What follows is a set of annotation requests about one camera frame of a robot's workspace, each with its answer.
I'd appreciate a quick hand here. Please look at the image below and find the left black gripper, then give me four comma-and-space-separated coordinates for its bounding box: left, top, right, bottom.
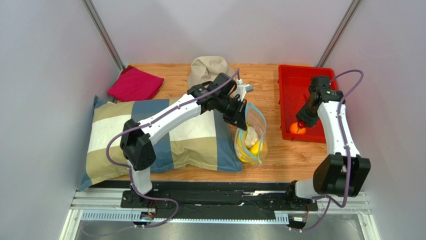
215, 95, 248, 133

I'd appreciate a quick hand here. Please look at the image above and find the fake red chili pepper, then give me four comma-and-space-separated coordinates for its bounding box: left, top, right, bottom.
297, 120, 306, 129

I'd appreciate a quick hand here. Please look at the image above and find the fake orange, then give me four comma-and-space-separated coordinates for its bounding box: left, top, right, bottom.
288, 122, 307, 135

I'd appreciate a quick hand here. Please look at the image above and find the clear zip top bag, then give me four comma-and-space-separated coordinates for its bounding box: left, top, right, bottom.
234, 103, 268, 167

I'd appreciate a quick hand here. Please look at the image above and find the fake banana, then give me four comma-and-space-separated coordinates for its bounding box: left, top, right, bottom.
234, 131, 262, 166

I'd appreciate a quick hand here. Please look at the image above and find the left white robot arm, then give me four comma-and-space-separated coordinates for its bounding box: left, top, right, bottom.
119, 73, 253, 204

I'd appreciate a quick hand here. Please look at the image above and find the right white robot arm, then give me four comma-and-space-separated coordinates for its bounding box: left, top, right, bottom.
287, 75, 371, 209

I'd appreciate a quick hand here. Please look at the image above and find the fake white cauliflower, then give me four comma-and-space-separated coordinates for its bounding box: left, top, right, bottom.
244, 126, 259, 149

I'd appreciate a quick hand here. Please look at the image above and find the red plastic bin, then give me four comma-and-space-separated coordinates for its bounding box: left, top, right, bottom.
278, 64, 335, 143

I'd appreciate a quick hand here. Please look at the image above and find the plaid pillow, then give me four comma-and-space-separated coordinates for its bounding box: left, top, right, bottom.
77, 96, 243, 191

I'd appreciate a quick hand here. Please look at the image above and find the beige bucket hat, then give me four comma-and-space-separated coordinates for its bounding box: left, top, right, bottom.
187, 56, 235, 89

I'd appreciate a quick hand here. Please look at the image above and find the magenta folded cloth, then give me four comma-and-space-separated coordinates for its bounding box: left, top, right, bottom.
106, 65, 164, 102

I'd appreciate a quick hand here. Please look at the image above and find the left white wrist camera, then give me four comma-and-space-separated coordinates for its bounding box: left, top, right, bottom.
233, 79, 254, 101

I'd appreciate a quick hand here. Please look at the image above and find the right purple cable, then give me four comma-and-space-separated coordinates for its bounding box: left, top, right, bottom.
301, 69, 365, 233

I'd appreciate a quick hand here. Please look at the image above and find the purple cable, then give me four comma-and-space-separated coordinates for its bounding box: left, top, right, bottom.
301, 69, 365, 233
105, 68, 241, 229

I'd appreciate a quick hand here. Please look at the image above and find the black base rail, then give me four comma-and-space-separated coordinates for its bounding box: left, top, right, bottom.
120, 181, 319, 220

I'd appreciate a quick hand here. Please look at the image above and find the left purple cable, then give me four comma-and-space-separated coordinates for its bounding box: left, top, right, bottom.
105, 68, 241, 229

